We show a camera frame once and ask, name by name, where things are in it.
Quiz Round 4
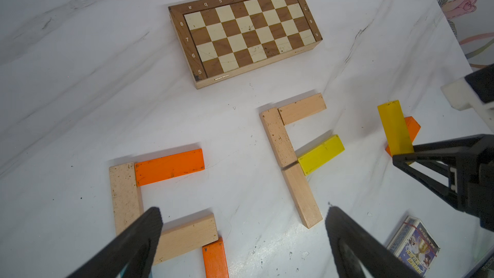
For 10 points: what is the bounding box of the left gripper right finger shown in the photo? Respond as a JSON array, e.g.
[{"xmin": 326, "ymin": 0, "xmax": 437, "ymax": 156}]
[{"xmin": 325, "ymin": 206, "xmax": 419, "ymax": 277}]

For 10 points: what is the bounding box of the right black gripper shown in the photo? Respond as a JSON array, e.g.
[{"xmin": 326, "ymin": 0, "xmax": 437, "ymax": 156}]
[{"xmin": 392, "ymin": 135, "xmax": 493, "ymax": 231}]

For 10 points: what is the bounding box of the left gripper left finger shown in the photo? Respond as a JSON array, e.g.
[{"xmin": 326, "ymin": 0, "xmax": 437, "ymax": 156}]
[{"xmin": 69, "ymin": 207, "xmax": 163, "ymax": 277}]

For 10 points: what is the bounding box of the orange block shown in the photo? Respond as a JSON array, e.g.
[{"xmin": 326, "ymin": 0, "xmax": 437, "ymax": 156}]
[
  {"xmin": 135, "ymin": 149, "xmax": 205, "ymax": 187},
  {"xmin": 202, "ymin": 237, "xmax": 229, "ymax": 278},
  {"xmin": 381, "ymin": 114, "xmax": 421, "ymax": 157}
]

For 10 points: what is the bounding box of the natural block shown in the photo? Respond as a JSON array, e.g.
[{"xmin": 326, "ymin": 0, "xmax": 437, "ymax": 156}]
[
  {"xmin": 282, "ymin": 162, "xmax": 322, "ymax": 229},
  {"xmin": 278, "ymin": 93, "xmax": 327, "ymax": 126},
  {"xmin": 109, "ymin": 163, "xmax": 144, "ymax": 235},
  {"xmin": 153, "ymin": 214, "xmax": 219, "ymax": 265},
  {"xmin": 260, "ymin": 108, "xmax": 297, "ymax": 169}
]

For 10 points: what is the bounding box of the yellow block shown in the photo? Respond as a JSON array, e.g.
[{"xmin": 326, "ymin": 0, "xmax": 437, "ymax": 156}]
[{"xmin": 377, "ymin": 100, "xmax": 414, "ymax": 156}]

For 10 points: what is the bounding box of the orange block front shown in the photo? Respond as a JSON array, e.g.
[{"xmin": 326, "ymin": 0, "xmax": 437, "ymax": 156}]
[{"xmin": 202, "ymin": 237, "xmax": 229, "ymax": 278}]

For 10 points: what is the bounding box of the yellow-green block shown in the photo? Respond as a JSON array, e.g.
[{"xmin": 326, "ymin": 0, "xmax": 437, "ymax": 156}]
[{"xmin": 298, "ymin": 135, "xmax": 345, "ymax": 176}]

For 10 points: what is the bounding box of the playing card box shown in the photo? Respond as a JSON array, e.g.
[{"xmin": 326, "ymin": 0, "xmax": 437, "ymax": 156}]
[{"xmin": 387, "ymin": 216, "xmax": 441, "ymax": 277}]

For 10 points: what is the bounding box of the wooden chessboard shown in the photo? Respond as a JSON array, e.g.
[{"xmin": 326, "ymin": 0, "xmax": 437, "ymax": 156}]
[{"xmin": 169, "ymin": 0, "xmax": 323, "ymax": 89}]

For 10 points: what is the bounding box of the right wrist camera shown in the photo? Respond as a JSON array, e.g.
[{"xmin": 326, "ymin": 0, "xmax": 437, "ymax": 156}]
[{"xmin": 441, "ymin": 64, "xmax": 494, "ymax": 131}]

